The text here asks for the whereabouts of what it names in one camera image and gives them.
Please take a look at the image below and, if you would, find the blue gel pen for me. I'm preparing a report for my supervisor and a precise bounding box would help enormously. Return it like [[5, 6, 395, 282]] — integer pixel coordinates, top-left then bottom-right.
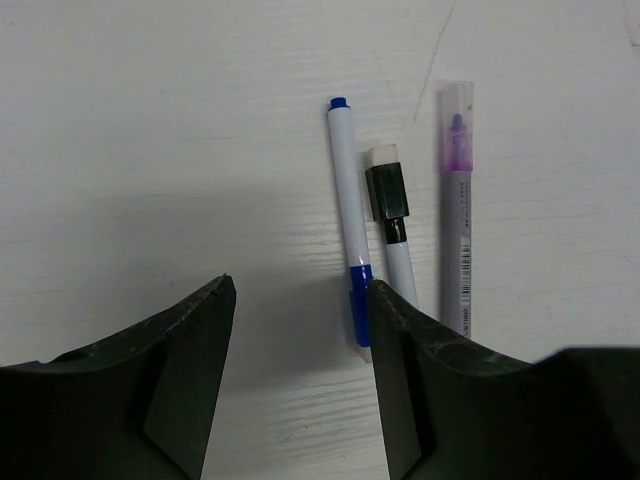
[[327, 97, 373, 364]]

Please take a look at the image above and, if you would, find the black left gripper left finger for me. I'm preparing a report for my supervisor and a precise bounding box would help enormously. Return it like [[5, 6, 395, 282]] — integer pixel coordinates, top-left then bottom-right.
[[1, 275, 236, 479]]

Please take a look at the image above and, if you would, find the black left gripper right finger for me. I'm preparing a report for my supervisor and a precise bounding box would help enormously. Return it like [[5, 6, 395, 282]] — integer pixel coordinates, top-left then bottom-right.
[[367, 280, 639, 479]]

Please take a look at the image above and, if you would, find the purple gel pen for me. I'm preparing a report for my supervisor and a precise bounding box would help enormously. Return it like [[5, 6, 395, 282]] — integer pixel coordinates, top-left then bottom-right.
[[438, 81, 474, 338]]

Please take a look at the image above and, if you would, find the black gel pen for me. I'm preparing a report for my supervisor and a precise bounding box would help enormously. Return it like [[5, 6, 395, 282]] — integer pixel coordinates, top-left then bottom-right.
[[365, 144, 419, 308]]

